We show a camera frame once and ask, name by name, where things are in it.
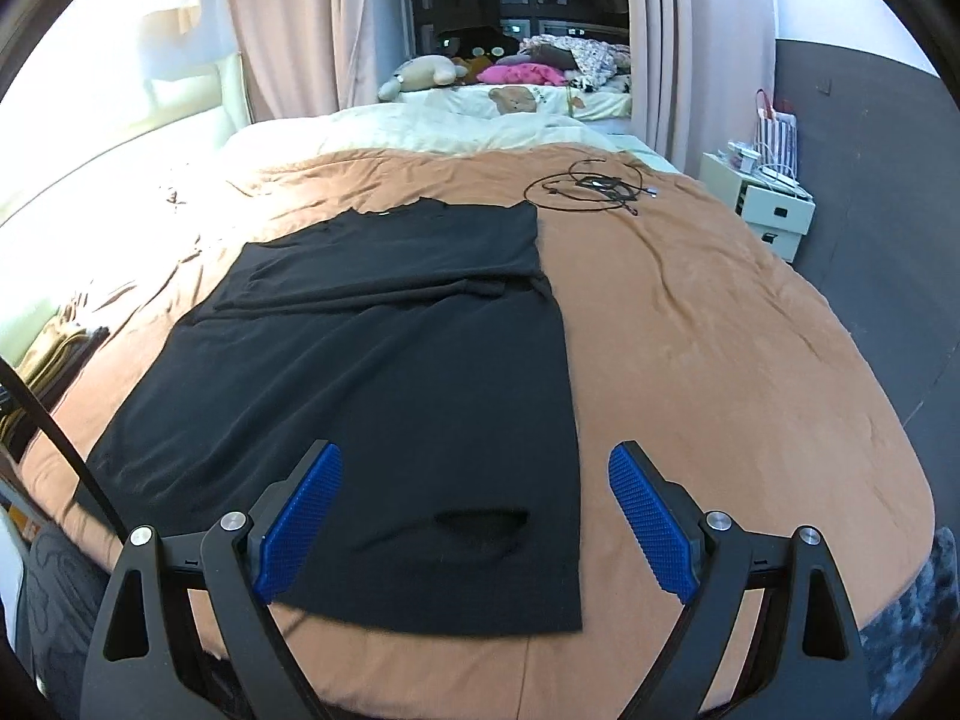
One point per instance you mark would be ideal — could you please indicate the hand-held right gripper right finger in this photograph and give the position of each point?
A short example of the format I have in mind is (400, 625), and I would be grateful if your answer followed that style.
(652, 525)

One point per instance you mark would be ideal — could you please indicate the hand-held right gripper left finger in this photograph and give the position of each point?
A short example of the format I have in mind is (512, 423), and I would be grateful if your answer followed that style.
(300, 525)

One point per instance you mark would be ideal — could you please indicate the black t-shirt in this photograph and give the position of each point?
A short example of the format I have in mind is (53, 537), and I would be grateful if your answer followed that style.
(375, 390)

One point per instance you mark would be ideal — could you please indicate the orange duvet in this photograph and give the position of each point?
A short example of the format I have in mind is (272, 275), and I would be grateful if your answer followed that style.
(712, 360)

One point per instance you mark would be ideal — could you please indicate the grey printed pants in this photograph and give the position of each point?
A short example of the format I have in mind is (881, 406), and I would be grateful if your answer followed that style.
(64, 592)

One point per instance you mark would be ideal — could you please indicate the dark blue shaggy rug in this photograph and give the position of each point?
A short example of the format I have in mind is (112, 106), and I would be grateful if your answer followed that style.
(907, 615)

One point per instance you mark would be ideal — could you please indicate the folded black garment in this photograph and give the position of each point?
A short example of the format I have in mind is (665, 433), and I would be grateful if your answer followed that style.
(37, 405)

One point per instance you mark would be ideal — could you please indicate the folded brown garment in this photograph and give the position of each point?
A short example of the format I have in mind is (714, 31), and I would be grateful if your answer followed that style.
(56, 349)

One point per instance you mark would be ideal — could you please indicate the white nightstand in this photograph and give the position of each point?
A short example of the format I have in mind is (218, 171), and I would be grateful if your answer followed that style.
(772, 214)

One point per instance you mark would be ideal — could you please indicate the white power strip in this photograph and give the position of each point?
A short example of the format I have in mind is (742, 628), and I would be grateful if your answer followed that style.
(784, 181)

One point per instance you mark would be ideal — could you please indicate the small jar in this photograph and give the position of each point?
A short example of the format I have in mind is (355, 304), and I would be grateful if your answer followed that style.
(739, 157)

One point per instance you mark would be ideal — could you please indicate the white padded headboard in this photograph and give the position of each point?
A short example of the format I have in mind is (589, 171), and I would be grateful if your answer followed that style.
(112, 165)

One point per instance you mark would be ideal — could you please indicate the striped gift bag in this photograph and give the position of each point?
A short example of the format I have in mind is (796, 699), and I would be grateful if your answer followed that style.
(780, 139)

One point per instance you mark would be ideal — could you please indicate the cream quilt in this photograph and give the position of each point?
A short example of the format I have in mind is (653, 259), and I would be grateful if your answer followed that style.
(420, 127)

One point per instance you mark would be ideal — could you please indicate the white bear print bedding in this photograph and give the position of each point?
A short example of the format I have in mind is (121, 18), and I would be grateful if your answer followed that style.
(517, 99)

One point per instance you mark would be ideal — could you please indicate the pink cloth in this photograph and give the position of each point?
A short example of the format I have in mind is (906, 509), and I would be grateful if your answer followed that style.
(525, 75)

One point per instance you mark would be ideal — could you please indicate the beige plush toy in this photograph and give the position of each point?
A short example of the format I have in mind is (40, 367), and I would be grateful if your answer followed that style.
(424, 73)

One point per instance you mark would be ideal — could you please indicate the floral cloth pile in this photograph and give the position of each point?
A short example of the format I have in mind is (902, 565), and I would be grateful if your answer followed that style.
(592, 56)

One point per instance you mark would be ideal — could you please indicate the pink curtain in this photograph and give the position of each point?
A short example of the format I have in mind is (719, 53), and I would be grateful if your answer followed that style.
(300, 22)
(697, 37)

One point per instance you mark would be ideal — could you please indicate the black plush toy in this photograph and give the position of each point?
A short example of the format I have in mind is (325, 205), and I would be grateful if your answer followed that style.
(480, 41)

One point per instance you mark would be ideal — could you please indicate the white hanging garment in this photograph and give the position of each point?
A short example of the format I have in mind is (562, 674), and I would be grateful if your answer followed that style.
(172, 0)

